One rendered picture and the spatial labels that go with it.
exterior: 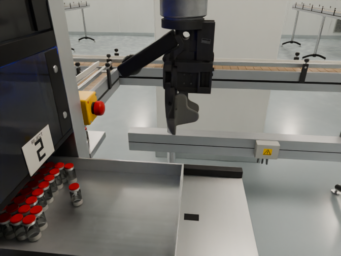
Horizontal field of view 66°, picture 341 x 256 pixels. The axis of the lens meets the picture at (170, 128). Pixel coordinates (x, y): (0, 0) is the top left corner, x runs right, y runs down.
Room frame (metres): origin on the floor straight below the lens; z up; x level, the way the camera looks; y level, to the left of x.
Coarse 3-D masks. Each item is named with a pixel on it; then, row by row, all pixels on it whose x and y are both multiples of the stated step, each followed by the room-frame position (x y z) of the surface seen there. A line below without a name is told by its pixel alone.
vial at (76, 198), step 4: (72, 192) 0.41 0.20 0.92; (76, 192) 0.41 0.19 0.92; (80, 192) 0.42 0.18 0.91; (72, 196) 0.41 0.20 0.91; (76, 196) 0.41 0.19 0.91; (80, 196) 0.42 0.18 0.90; (72, 200) 0.41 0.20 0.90; (76, 200) 0.41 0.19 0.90; (80, 200) 0.41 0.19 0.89; (72, 204) 0.41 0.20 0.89; (76, 204) 0.41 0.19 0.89; (80, 204) 0.41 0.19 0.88
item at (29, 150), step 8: (48, 128) 0.45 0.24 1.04; (40, 136) 0.42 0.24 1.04; (48, 136) 0.44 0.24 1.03; (32, 144) 0.40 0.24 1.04; (40, 144) 0.42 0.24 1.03; (48, 144) 0.44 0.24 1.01; (24, 152) 0.37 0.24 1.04; (32, 152) 0.39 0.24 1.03; (40, 152) 0.41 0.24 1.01; (48, 152) 0.43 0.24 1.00; (32, 160) 0.38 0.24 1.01; (32, 168) 0.38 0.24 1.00
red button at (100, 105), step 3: (96, 102) 0.65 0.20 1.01; (99, 102) 0.65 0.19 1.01; (102, 102) 0.66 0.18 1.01; (96, 105) 0.64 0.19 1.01; (99, 105) 0.64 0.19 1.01; (102, 105) 0.65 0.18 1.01; (93, 108) 0.64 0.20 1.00; (96, 108) 0.64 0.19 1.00; (99, 108) 0.64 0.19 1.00; (102, 108) 0.65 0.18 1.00; (96, 111) 0.64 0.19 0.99; (99, 111) 0.64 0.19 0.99; (102, 111) 0.64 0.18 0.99; (96, 114) 0.64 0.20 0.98; (99, 114) 0.64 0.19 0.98; (102, 114) 0.65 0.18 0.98
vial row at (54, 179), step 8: (56, 168) 0.48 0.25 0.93; (48, 176) 0.45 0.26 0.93; (56, 176) 0.46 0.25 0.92; (64, 176) 0.49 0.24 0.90; (40, 184) 0.42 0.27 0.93; (48, 184) 0.42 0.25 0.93; (56, 184) 0.45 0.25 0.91; (32, 192) 0.40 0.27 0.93; (40, 192) 0.40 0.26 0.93; (48, 192) 0.42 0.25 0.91; (56, 192) 0.44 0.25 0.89; (32, 200) 0.38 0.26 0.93; (40, 200) 0.39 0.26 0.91; (48, 200) 0.42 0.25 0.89; (24, 208) 0.36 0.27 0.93; (16, 216) 0.34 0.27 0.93; (24, 216) 0.35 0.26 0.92; (16, 224) 0.33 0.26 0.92; (16, 232) 0.32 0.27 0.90; (24, 232) 0.33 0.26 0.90
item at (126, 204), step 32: (64, 160) 0.54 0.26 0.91; (96, 160) 0.53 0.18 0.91; (64, 192) 0.45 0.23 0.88; (96, 192) 0.45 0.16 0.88; (128, 192) 0.45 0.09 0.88; (160, 192) 0.45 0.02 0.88; (64, 224) 0.36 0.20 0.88; (96, 224) 0.36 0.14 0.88; (128, 224) 0.36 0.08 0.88; (160, 224) 0.36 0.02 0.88
